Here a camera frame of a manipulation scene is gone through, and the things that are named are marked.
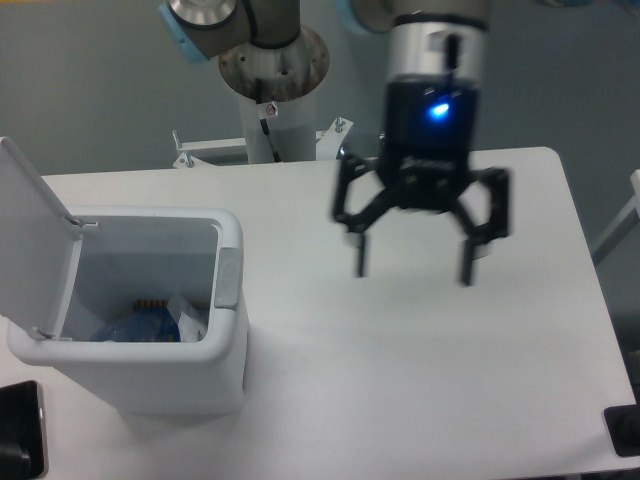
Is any white plastic trash can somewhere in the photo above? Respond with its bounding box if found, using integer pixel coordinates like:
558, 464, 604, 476
7, 208, 248, 415

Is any black device left corner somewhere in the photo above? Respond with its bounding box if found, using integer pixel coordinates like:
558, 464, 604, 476
1, 380, 48, 479

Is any colourful snack package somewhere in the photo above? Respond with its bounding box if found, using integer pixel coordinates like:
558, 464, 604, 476
120, 299, 171, 321

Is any white table bracket middle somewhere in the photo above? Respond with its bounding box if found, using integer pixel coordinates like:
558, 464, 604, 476
316, 117, 354, 160

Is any clear plastic wrapper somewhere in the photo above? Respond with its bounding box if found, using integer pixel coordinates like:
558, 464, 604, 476
167, 294, 208, 343

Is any black cable on pedestal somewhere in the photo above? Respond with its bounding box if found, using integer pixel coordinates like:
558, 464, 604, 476
254, 77, 282, 164

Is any white trash can lid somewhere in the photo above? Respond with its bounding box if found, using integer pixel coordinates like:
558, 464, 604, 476
1, 137, 82, 339

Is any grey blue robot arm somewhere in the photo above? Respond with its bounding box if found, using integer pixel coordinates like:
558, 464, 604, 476
159, 1, 510, 284

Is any white table leg bracket left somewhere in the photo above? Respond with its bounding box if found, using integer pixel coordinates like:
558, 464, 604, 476
172, 130, 248, 169

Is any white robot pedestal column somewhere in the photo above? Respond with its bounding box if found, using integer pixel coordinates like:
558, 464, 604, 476
218, 25, 331, 164

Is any black device corner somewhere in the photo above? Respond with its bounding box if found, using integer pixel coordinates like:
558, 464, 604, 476
1, 380, 48, 479
604, 404, 639, 458

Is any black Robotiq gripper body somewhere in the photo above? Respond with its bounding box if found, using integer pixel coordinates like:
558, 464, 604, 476
377, 74, 479, 213

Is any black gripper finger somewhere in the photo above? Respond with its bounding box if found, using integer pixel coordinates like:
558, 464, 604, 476
451, 167, 511, 286
330, 153, 403, 278

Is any black device right corner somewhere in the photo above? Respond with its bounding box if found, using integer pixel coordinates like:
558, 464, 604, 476
604, 404, 639, 458

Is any white frame right edge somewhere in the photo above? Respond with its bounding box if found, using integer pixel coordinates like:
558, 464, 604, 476
591, 170, 639, 265

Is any clear plastic bottle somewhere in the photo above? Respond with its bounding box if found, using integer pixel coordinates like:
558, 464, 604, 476
89, 310, 181, 343

